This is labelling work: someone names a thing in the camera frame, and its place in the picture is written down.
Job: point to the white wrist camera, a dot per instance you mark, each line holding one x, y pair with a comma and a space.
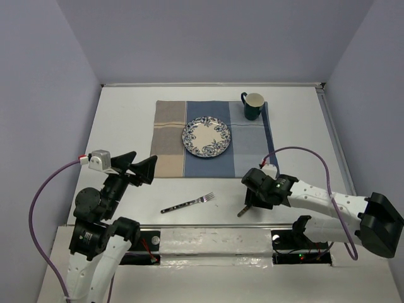
98, 160
269, 169

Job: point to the blue white patterned plate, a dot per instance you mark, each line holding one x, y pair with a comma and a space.
206, 137

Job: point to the blue beige checked cloth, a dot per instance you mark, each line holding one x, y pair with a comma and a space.
250, 140

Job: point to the silver knife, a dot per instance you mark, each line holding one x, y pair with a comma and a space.
243, 211

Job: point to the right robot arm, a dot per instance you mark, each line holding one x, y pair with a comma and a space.
331, 215

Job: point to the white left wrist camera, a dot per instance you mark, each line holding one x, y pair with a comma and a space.
98, 160

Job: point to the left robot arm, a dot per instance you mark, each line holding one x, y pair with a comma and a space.
81, 271

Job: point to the dark green mug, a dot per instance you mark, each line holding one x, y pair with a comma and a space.
253, 105

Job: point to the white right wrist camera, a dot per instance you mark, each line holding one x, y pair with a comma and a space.
269, 169

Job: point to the silver fork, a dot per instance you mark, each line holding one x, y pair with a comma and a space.
208, 197

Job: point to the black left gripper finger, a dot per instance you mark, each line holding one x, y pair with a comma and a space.
122, 163
144, 171

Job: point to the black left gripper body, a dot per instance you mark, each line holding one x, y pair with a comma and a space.
115, 185

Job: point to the white taped front board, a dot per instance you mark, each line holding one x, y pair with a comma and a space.
215, 242

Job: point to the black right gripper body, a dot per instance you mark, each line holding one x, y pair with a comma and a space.
257, 198

